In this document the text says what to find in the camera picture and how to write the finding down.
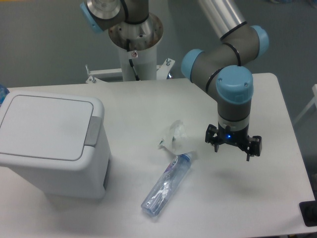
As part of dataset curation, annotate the white lidded trash can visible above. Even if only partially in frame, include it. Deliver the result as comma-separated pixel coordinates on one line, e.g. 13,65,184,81
0,90,111,199

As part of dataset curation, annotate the white frame at right edge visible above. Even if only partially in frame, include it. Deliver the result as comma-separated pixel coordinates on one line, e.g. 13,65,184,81
293,84,317,126

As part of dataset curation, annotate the clear plastic water bottle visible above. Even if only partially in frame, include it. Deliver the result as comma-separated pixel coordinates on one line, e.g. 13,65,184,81
141,152,194,217

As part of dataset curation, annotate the crumpled clear plastic wrapper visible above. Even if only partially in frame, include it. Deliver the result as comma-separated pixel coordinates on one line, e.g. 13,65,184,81
158,119,196,155

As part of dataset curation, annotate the black device at table edge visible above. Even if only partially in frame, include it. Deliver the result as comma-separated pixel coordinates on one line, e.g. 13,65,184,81
299,200,317,227

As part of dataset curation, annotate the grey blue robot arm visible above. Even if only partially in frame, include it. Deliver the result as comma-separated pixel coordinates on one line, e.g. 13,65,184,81
80,0,269,157

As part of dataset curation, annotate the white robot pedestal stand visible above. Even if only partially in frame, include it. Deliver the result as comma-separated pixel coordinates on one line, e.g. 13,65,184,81
86,13,175,83

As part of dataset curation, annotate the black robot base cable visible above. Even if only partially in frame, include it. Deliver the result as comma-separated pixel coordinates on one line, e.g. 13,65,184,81
125,38,141,81

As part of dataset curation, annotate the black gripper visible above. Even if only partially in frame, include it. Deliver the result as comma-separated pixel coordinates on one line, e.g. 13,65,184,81
205,120,262,161

